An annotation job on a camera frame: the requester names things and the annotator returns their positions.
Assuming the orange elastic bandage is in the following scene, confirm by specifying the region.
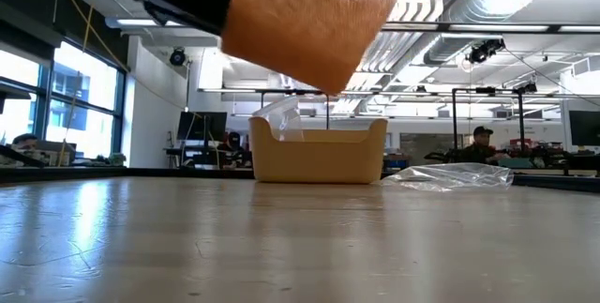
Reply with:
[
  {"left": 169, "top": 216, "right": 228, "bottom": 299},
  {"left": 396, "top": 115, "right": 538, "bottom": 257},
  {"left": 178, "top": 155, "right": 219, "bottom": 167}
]
[{"left": 219, "top": 0, "right": 413, "bottom": 97}]

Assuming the black ceiling spotlight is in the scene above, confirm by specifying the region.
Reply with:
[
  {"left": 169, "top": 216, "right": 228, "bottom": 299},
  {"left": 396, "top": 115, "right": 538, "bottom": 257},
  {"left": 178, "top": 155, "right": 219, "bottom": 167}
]
[{"left": 169, "top": 47, "right": 188, "bottom": 67}]

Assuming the long ceiling light bar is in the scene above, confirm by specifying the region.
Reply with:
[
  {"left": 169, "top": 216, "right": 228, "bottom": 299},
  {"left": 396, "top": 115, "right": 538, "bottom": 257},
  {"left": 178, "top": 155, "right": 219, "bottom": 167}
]
[{"left": 105, "top": 16, "right": 188, "bottom": 30}]

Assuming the black computer monitor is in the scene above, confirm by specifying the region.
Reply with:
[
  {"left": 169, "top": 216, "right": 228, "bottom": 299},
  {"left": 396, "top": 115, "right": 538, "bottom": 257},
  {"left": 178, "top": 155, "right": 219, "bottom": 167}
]
[
  {"left": 568, "top": 109, "right": 600, "bottom": 147},
  {"left": 176, "top": 111, "right": 229, "bottom": 154}
]

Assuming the person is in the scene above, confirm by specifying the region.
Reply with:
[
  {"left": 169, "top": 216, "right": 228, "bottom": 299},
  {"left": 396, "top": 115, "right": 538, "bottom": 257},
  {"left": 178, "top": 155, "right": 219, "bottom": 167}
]
[
  {"left": 218, "top": 131, "right": 252, "bottom": 169},
  {"left": 9, "top": 132, "right": 41, "bottom": 151},
  {"left": 457, "top": 125, "right": 512, "bottom": 166}
]

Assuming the large office window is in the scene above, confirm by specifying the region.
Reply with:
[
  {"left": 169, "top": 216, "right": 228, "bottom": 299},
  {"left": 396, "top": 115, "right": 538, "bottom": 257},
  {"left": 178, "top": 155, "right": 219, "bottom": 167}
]
[{"left": 0, "top": 39, "right": 127, "bottom": 159}]

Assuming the small potted plant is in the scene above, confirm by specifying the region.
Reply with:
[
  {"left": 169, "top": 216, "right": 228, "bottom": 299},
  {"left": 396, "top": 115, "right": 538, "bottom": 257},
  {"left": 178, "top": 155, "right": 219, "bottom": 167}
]
[{"left": 96, "top": 152, "right": 128, "bottom": 166}]

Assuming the yellow plastic bin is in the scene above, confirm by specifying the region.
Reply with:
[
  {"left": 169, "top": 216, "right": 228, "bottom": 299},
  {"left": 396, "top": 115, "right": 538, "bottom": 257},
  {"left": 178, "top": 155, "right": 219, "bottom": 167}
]
[{"left": 247, "top": 116, "right": 389, "bottom": 184}]

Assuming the yellow hanging cable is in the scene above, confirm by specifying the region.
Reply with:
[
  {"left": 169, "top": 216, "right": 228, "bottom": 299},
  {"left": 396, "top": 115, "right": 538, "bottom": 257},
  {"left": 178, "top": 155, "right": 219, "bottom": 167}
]
[{"left": 51, "top": 0, "right": 130, "bottom": 167}]

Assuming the black aluminium table frame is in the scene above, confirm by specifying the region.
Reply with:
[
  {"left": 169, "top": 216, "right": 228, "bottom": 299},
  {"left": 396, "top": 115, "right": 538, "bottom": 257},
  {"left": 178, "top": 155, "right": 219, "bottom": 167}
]
[{"left": 0, "top": 166, "right": 600, "bottom": 195}]

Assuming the black ceiling camera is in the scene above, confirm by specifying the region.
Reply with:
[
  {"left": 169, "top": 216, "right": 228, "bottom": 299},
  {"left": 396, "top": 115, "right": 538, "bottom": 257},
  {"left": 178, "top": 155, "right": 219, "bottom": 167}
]
[{"left": 466, "top": 38, "right": 506, "bottom": 65}]

